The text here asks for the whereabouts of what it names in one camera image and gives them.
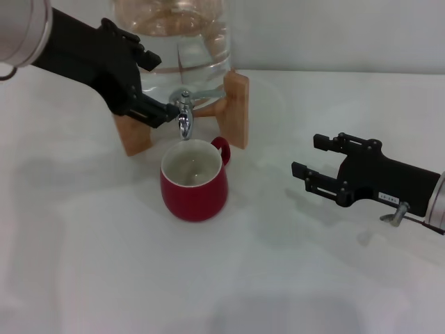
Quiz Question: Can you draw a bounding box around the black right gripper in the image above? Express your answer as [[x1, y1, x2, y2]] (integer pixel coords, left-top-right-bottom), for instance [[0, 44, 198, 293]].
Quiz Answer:
[[291, 132, 441, 217]]

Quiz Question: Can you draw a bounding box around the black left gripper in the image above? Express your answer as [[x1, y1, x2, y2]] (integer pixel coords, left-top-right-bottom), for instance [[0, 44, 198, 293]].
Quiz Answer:
[[33, 6, 180, 130]]

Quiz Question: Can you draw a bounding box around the chrome faucet tap with lever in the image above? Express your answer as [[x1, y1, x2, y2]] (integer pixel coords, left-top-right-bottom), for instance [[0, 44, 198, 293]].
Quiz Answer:
[[169, 88, 225, 141]]

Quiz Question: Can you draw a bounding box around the red ceramic cup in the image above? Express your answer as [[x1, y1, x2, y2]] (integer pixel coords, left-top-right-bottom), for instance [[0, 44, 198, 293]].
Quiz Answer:
[[159, 136, 232, 222]]

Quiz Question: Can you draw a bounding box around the clear glass water dispenser jar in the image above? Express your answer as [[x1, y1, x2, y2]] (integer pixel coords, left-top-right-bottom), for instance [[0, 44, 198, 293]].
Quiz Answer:
[[111, 0, 233, 116]]

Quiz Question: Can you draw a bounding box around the wooden dispenser stand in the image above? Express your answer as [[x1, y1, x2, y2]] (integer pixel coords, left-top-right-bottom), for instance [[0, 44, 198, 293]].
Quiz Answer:
[[114, 69, 250, 157]]

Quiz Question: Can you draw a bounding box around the metal plug with thin cable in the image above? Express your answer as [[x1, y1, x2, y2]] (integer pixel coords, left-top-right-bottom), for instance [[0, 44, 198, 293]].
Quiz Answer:
[[379, 201, 445, 237]]

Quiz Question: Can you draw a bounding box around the dark cable with metal plug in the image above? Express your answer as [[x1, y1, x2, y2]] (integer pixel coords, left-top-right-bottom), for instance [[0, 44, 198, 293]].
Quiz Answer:
[[0, 65, 17, 84]]

